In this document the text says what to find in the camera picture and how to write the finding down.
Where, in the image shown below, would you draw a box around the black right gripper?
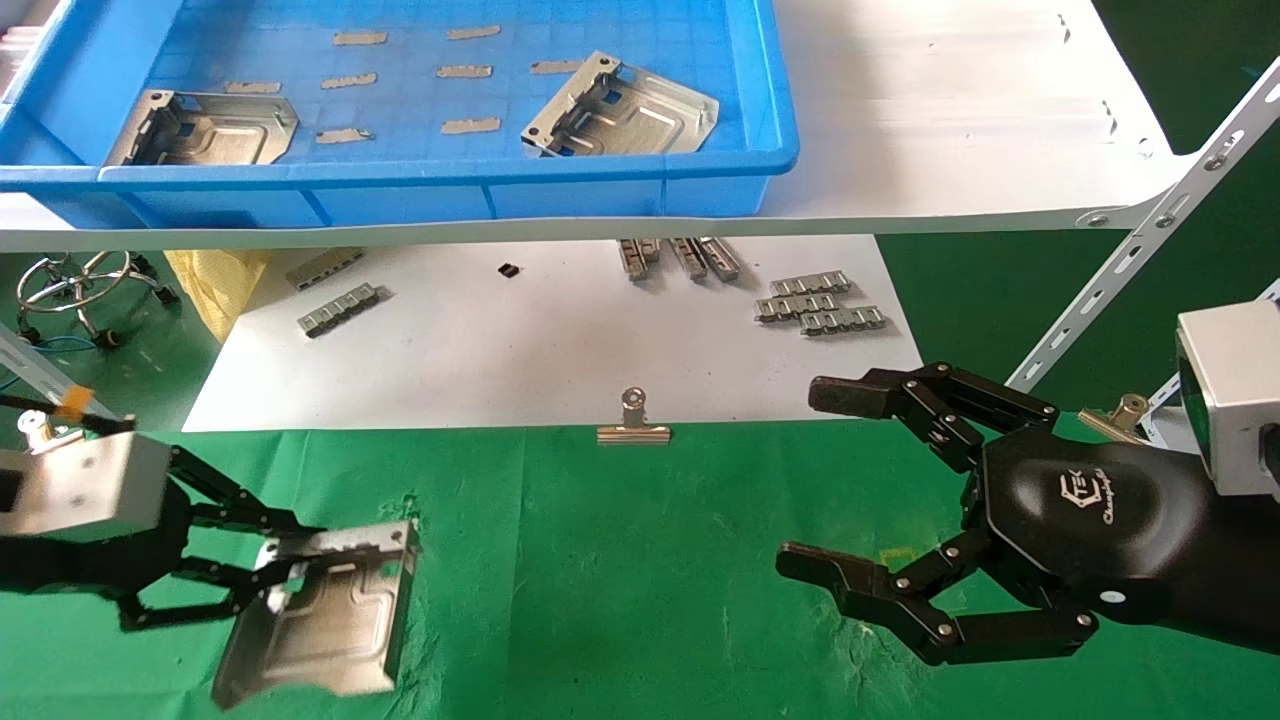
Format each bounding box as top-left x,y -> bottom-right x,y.
776,362 -> 1216,666

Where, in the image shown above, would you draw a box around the white paper sheet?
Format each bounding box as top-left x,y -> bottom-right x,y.
182,237 -> 926,433

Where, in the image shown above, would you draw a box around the blue plastic tray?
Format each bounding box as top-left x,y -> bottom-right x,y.
0,0 -> 800,231

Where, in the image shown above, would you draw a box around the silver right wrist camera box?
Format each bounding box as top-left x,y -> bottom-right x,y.
1176,300 -> 1280,498

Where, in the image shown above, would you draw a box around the chrome chair base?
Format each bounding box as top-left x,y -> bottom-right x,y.
17,252 -> 181,351

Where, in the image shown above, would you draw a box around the yellow plastic bag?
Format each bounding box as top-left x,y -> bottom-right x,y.
165,250 -> 273,344

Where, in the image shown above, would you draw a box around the white shelf board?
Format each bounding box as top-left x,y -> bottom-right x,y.
0,0 -> 1186,254

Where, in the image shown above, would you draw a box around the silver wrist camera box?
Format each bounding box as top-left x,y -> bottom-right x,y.
0,432 -> 173,544
1176,300 -> 1280,498

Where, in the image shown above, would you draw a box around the grey slotted strut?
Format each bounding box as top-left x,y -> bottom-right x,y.
0,325 -> 121,426

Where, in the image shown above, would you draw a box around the long white slotted strut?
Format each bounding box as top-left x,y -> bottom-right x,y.
1005,60 -> 1280,393

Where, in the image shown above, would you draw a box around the silver binder clip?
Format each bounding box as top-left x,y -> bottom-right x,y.
597,389 -> 673,447
18,410 -> 87,451

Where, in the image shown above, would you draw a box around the short white slotted strut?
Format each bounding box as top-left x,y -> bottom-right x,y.
1138,375 -> 1191,453

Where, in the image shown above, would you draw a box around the green cloth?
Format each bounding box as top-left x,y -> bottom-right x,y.
0,415 -> 1280,720

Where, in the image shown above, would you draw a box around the brass binder clip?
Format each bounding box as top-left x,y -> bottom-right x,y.
1078,395 -> 1151,446

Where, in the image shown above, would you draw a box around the blue cable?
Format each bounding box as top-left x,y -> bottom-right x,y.
0,337 -> 103,391

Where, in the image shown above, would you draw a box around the black cable with orange tag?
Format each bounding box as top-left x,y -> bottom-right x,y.
0,388 -> 138,437

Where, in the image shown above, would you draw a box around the stamped sheet metal bracket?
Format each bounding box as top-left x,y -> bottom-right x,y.
105,89 -> 301,167
210,520 -> 421,711
521,51 -> 720,159

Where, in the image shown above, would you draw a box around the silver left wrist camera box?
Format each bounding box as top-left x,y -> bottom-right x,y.
0,432 -> 173,544

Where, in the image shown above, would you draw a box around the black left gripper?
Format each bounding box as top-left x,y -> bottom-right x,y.
0,445 -> 327,634

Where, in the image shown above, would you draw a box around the white stacked items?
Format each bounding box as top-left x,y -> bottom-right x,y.
0,27 -> 46,106

